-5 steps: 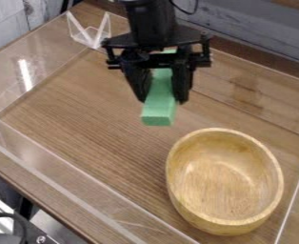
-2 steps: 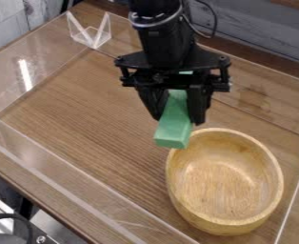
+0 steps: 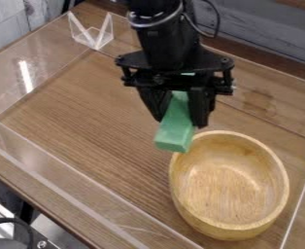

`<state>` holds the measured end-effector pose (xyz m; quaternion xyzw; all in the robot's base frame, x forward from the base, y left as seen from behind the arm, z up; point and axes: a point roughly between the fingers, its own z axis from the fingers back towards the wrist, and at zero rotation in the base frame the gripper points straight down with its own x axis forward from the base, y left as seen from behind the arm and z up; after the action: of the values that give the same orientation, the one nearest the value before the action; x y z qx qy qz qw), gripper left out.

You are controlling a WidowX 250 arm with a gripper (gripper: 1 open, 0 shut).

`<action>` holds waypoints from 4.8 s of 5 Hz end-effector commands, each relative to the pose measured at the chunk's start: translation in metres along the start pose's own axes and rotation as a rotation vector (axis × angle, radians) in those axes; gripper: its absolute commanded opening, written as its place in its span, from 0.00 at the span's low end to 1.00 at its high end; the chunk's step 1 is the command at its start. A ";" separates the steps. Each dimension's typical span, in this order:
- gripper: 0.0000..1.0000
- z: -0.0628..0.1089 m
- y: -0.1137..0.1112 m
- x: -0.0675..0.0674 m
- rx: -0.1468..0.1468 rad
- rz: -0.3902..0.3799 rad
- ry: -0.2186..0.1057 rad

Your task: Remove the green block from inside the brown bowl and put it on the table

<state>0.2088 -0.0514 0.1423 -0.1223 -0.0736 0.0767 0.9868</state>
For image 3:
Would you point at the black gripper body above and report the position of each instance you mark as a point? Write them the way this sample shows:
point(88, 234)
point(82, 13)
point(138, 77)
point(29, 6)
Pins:
point(169, 38)

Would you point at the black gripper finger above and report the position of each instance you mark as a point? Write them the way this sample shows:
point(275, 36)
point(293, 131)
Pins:
point(156, 100)
point(201, 105)

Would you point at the green rectangular block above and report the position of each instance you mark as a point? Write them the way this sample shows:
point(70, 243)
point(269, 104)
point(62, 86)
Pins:
point(176, 130)

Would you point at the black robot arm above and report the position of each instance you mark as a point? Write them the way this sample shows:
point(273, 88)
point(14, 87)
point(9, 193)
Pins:
point(145, 79)

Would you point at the brown wooden bowl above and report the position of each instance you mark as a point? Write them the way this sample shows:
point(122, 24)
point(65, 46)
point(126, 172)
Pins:
point(229, 185)

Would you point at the clear acrylic corner bracket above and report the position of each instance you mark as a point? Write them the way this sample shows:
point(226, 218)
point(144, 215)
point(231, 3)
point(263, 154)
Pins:
point(93, 37)

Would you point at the clear acrylic wall panels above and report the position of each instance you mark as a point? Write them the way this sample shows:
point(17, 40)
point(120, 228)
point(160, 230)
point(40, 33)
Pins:
point(76, 143)

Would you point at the black metal base plate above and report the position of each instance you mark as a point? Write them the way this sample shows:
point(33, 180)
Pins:
point(30, 237)

